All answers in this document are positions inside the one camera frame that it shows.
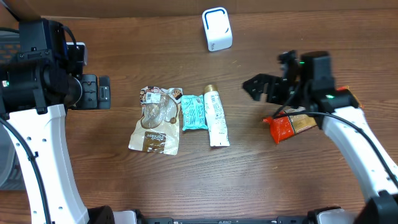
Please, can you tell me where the orange spaghetti packet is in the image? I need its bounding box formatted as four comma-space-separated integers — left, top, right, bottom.
263, 85, 363, 144

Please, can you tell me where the white tube gold cap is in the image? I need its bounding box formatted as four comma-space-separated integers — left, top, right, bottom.
203, 85, 230, 147

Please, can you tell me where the beige brown bread bag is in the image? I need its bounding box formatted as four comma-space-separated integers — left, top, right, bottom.
128, 86, 183, 156

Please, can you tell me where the teal snack packet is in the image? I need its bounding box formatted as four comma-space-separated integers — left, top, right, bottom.
181, 95, 208, 131

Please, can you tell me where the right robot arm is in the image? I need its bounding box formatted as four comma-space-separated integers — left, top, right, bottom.
243, 50, 397, 223

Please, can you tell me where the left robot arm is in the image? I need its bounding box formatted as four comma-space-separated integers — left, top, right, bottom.
1, 19, 114, 223

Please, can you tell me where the white barcode scanner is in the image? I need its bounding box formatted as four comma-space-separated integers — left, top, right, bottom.
201, 7, 233, 52

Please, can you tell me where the grey plastic mesh basket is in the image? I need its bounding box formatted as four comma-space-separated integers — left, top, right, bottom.
1, 27, 25, 191

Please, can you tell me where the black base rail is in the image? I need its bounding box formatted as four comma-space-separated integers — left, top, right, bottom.
132, 216, 313, 224

